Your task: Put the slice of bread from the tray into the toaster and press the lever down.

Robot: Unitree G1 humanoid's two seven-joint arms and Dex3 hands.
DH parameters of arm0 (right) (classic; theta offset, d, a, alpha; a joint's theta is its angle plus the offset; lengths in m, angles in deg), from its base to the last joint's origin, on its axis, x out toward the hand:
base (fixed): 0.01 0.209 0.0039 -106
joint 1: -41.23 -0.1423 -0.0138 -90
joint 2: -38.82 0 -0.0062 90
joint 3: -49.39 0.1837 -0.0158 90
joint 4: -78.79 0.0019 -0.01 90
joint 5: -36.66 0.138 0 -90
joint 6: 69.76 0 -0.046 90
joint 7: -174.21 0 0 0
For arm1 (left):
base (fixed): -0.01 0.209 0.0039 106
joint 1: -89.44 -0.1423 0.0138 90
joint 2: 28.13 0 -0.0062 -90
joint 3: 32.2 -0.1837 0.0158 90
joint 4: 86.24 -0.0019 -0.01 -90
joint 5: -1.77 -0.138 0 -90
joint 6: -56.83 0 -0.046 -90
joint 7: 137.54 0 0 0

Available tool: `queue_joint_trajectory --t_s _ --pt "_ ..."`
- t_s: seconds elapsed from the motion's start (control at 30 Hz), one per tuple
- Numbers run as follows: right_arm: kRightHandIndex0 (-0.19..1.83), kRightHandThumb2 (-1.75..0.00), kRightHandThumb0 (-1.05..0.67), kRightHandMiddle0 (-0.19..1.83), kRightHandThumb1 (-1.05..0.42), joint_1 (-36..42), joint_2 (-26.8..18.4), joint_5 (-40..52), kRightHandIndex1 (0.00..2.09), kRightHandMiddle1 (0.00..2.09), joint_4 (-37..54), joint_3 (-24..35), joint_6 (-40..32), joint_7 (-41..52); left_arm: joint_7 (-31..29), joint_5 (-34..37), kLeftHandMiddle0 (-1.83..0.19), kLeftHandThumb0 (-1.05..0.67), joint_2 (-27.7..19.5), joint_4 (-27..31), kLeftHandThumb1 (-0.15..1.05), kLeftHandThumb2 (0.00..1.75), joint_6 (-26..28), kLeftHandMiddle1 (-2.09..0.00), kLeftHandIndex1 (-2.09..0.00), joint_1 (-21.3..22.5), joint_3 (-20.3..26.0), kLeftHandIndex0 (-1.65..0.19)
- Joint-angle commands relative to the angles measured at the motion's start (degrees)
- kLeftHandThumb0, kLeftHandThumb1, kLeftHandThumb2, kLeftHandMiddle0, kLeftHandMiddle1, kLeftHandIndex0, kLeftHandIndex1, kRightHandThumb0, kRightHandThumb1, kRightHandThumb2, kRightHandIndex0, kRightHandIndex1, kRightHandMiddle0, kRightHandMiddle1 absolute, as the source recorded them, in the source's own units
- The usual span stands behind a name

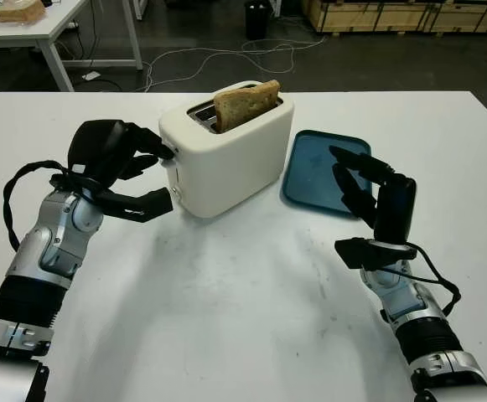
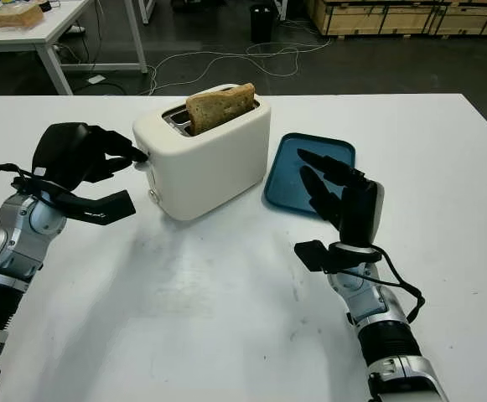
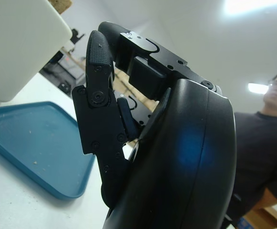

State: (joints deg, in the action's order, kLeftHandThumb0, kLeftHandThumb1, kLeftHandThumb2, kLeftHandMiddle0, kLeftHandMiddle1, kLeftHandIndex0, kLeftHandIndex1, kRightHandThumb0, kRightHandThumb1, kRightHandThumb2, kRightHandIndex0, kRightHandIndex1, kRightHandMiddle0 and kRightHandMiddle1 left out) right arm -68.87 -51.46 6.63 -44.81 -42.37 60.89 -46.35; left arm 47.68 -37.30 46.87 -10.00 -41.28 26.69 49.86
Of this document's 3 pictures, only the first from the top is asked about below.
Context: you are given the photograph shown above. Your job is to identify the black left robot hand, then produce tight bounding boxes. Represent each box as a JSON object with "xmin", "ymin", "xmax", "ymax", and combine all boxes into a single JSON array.
[{"xmin": 65, "ymin": 119, "xmax": 176, "ymax": 192}]

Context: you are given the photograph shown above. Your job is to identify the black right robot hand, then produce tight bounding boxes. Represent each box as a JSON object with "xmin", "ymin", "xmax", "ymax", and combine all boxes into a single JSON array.
[{"xmin": 329, "ymin": 145, "xmax": 417, "ymax": 245}]

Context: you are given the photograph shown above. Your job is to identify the cream two-slot toaster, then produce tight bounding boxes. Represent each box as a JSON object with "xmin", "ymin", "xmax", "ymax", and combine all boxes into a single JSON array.
[{"xmin": 158, "ymin": 80, "xmax": 295, "ymax": 219}]

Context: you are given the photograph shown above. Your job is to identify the slice of brown bread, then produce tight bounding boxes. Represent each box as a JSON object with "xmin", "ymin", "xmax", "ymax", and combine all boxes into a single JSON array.
[{"xmin": 213, "ymin": 79, "xmax": 281, "ymax": 134}]

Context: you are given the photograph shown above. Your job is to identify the blue plastic tray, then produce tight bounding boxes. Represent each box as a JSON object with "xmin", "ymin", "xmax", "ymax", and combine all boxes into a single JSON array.
[{"xmin": 279, "ymin": 129, "xmax": 372, "ymax": 219}]

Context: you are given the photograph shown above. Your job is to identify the bagged loaf of bread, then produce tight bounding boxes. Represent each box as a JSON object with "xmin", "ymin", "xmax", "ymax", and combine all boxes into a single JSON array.
[{"xmin": 0, "ymin": 0, "xmax": 45, "ymax": 23}]

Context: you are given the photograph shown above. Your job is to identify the white side table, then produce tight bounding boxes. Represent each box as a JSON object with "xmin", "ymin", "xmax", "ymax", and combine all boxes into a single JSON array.
[{"xmin": 0, "ymin": 0, "xmax": 143, "ymax": 93}]

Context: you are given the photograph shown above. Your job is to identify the wooden shipping crates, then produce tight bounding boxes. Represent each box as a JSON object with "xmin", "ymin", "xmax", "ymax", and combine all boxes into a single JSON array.
[{"xmin": 301, "ymin": 0, "xmax": 487, "ymax": 38}]

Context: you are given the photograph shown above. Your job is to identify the black trash bin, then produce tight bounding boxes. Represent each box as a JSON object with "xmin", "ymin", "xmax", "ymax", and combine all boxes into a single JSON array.
[{"xmin": 244, "ymin": 0, "xmax": 269, "ymax": 41}]

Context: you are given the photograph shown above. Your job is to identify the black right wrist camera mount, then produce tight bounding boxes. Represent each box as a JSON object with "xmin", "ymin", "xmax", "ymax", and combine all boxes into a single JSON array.
[{"xmin": 334, "ymin": 237, "xmax": 416, "ymax": 269}]

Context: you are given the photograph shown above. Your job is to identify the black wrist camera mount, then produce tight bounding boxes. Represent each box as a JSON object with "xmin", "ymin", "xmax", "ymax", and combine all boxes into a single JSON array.
[
  {"xmin": 49, "ymin": 171, "xmax": 174, "ymax": 223},
  {"xmin": 334, "ymin": 237, "xmax": 416, "ymax": 269}
]

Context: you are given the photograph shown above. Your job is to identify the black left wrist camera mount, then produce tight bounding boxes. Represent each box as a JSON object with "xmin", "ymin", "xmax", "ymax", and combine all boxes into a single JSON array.
[{"xmin": 49, "ymin": 171, "xmax": 174, "ymax": 223}]

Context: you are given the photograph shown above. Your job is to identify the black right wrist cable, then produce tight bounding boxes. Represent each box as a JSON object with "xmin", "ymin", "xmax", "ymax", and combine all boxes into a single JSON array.
[{"xmin": 364, "ymin": 242, "xmax": 462, "ymax": 317}]

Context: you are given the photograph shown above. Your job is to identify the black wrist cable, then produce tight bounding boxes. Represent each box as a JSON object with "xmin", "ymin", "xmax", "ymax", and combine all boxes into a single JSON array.
[
  {"xmin": 364, "ymin": 242, "xmax": 462, "ymax": 317},
  {"xmin": 3, "ymin": 160, "xmax": 72, "ymax": 252}
]

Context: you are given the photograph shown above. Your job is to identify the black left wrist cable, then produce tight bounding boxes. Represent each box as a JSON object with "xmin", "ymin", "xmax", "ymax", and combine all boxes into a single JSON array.
[{"xmin": 3, "ymin": 160, "xmax": 72, "ymax": 252}]

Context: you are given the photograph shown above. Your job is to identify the white floor cable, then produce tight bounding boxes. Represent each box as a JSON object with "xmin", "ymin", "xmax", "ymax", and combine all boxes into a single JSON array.
[{"xmin": 144, "ymin": 35, "xmax": 328, "ymax": 92}]

